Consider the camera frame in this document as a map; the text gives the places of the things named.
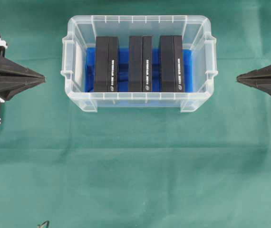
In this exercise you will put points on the clear plastic storage case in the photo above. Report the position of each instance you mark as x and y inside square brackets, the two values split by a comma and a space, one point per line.
[196, 32]

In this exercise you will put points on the black box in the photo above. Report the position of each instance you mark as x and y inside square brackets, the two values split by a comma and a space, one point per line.
[140, 64]
[106, 64]
[171, 64]

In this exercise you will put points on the green table cloth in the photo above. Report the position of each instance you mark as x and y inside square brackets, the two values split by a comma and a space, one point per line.
[136, 167]

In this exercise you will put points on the small grey metal tool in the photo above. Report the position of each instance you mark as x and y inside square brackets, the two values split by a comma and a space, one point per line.
[45, 224]

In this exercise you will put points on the blue cloth liner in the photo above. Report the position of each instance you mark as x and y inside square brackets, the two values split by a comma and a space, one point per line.
[123, 70]

